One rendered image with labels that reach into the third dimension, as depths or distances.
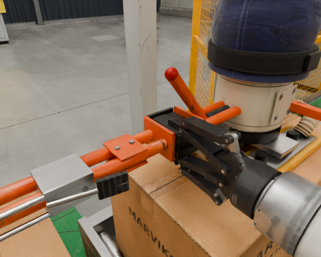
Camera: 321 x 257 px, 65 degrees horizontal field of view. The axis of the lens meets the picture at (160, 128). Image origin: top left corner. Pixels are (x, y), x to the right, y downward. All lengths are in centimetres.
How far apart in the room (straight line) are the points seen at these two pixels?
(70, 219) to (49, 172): 144
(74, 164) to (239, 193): 23
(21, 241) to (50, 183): 72
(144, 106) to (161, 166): 110
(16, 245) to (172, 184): 68
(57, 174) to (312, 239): 32
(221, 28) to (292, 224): 38
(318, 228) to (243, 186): 9
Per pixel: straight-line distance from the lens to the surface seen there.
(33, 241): 106
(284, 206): 33
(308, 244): 33
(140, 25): 153
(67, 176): 37
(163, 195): 53
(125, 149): 41
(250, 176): 35
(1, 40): 782
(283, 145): 65
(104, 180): 35
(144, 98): 166
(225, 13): 54
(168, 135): 42
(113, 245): 96
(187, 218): 50
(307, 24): 54
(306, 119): 76
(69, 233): 176
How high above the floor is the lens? 132
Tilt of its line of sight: 30 degrees down
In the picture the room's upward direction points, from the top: straight up
